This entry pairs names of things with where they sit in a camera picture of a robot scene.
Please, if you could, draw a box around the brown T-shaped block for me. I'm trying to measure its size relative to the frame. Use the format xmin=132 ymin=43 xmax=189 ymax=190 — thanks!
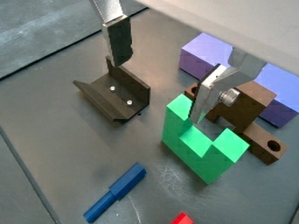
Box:
xmin=183 ymin=80 xmax=288 ymax=166

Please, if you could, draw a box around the black angle bracket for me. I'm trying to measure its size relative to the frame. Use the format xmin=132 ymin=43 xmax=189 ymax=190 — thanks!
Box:
xmin=73 ymin=57 xmax=151 ymax=123

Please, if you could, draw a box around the purple board with cross slot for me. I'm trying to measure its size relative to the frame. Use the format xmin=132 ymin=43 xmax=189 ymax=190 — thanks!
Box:
xmin=179 ymin=34 xmax=299 ymax=128

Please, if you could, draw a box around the green U-shaped block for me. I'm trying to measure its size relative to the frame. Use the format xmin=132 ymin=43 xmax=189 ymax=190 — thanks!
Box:
xmin=161 ymin=94 xmax=248 ymax=184

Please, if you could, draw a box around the blue peg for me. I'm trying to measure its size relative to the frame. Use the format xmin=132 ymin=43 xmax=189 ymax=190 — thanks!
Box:
xmin=82 ymin=163 xmax=147 ymax=223

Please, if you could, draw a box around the red peg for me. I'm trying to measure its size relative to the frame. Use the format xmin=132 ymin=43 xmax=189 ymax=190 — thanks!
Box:
xmin=171 ymin=213 xmax=193 ymax=224

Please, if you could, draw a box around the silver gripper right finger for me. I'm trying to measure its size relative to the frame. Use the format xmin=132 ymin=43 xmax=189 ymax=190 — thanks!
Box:
xmin=189 ymin=48 xmax=267 ymax=123

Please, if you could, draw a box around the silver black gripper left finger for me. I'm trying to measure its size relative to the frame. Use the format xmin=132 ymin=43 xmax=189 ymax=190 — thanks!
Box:
xmin=88 ymin=0 xmax=133 ymax=67

